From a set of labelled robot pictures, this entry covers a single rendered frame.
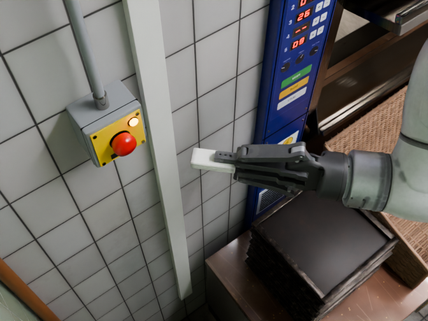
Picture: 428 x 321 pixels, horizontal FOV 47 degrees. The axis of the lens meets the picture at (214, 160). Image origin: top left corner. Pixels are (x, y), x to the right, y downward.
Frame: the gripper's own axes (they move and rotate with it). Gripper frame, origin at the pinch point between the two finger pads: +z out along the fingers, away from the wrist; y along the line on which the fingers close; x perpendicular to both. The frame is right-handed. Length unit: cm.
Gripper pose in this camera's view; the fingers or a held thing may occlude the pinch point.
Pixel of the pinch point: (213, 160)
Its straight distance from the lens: 77.8
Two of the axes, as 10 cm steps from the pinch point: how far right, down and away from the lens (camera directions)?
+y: 0.0, 5.4, 8.4
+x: 1.5, -8.3, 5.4
